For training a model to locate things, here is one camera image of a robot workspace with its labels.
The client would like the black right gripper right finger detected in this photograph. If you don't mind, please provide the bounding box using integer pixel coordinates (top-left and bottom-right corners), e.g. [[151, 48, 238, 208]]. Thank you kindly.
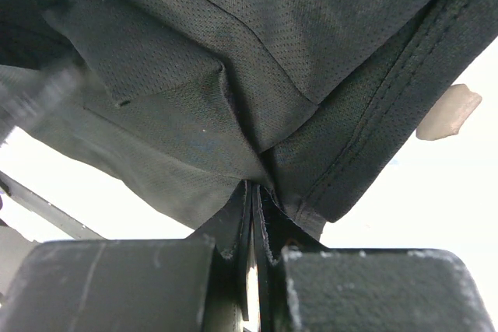
[[252, 186, 494, 331]]

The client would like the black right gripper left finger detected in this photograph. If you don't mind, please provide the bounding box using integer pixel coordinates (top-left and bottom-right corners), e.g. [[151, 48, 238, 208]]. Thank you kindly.
[[1, 182, 251, 331]]

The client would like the black t-shirt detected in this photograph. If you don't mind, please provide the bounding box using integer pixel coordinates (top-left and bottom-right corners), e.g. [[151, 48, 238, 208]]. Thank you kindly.
[[1, 0, 497, 237]]

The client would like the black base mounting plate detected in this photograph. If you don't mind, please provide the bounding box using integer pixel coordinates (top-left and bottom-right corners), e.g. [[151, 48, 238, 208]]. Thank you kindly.
[[1, 172, 104, 240]]

